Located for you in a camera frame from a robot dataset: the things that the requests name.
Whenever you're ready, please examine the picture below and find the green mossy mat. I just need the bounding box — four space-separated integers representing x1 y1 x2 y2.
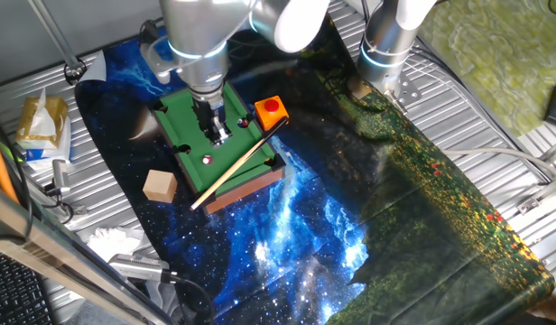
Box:
415 0 556 139

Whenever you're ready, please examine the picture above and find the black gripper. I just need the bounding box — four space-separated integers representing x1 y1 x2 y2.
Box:
192 95 233 147

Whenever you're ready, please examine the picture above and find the wooden pool cue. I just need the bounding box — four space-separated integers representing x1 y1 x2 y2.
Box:
190 116 290 212

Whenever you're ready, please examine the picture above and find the metal stand pole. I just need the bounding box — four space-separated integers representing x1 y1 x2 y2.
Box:
27 0 88 87

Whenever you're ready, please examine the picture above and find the black keyboard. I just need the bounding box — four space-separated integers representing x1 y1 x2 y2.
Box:
0 247 56 325

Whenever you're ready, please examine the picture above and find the yellow tissue box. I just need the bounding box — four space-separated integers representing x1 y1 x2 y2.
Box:
14 88 70 151

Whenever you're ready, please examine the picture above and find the mini green pool table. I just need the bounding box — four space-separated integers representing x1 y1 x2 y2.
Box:
147 80 287 217

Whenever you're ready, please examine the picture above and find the orange box with red button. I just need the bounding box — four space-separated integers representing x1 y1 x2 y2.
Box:
254 95 291 133

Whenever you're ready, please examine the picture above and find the long silver camera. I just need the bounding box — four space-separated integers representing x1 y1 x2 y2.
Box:
107 253 180 284

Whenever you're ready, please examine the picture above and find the black camera cable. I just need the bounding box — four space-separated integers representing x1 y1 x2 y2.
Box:
169 270 216 325

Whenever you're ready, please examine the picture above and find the grey cable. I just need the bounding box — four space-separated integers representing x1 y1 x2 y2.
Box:
440 146 556 181

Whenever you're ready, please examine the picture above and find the aluminium frame beam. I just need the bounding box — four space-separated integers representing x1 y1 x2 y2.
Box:
0 180 175 325

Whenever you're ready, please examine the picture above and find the wooden cube block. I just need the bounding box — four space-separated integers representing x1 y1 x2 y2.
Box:
142 169 179 204

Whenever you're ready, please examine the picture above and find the aluminium bracket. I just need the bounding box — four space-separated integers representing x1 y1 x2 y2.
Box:
514 135 556 216

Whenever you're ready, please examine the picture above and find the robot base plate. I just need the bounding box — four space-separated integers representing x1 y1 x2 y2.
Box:
384 71 422 114

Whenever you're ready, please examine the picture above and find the galaxy and forest printed cloth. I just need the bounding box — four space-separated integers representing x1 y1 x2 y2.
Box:
73 4 556 325

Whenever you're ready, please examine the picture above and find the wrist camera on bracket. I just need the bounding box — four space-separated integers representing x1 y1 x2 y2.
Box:
139 18 185 86

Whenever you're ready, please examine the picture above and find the yellow white package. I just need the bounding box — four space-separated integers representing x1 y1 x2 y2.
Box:
23 116 74 172

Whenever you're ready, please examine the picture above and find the crumpled white tissue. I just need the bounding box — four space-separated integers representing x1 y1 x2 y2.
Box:
86 227 146 264

